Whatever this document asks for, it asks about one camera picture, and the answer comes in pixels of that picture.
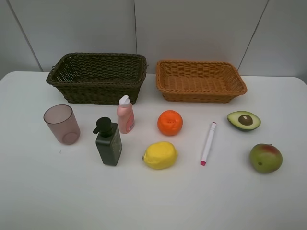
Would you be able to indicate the pink squeeze bottle white cap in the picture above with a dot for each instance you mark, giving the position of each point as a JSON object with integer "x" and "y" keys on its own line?
{"x": 125, "y": 115}

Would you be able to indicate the orange fruit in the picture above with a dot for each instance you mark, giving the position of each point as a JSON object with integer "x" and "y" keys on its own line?
{"x": 170, "y": 123}

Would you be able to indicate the dark brown wicker basket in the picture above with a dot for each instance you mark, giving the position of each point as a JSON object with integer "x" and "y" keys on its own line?
{"x": 98, "y": 78}

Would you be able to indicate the orange wicker basket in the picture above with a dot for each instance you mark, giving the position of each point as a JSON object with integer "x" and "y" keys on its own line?
{"x": 198, "y": 81}

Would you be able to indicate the halved avocado with pit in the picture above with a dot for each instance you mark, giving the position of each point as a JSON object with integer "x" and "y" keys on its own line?
{"x": 244, "y": 120}

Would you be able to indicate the green red mango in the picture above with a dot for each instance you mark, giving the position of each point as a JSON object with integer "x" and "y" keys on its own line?
{"x": 265, "y": 158}

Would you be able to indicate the dark green pump bottle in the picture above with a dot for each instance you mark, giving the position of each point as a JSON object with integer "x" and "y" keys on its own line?
{"x": 108, "y": 141}

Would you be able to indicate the translucent pink plastic cup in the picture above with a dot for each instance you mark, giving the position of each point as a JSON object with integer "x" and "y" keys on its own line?
{"x": 62, "y": 123}

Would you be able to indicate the yellow lemon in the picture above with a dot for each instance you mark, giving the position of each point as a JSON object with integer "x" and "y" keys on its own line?
{"x": 160, "y": 155}

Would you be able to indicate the white marker pink caps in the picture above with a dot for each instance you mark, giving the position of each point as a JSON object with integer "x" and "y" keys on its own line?
{"x": 208, "y": 144}

